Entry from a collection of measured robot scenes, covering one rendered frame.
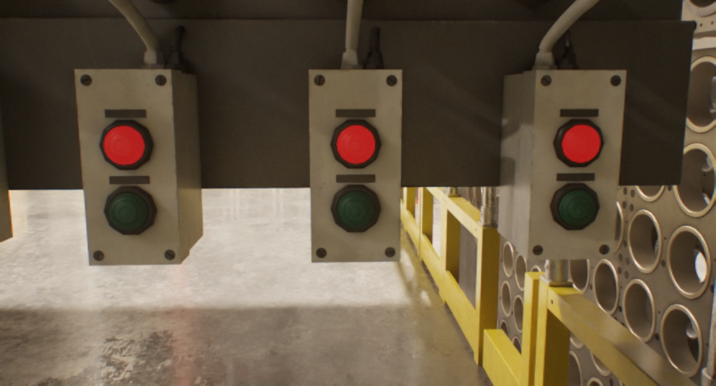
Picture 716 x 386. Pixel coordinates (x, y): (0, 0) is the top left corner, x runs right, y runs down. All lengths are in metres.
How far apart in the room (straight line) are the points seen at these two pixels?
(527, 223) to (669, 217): 1.94
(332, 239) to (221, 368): 1.29
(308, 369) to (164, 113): 1.30
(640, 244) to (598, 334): 1.72
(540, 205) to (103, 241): 0.34
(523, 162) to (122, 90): 0.32
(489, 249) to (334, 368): 0.54
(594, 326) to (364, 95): 0.66
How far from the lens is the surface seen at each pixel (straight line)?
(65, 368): 1.87
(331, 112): 0.45
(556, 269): 1.17
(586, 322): 1.02
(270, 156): 0.54
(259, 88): 0.54
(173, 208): 0.47
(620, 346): 0.95
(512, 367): 1.45
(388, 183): 0.45
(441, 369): 1.70
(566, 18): 0.51
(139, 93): 0.47
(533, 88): 0.47
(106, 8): 0.60
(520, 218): 0.50
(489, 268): 1.64
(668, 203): 2.42
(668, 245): 2.43
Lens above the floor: 0.75
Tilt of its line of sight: 9 degrees down
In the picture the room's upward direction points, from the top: straight up
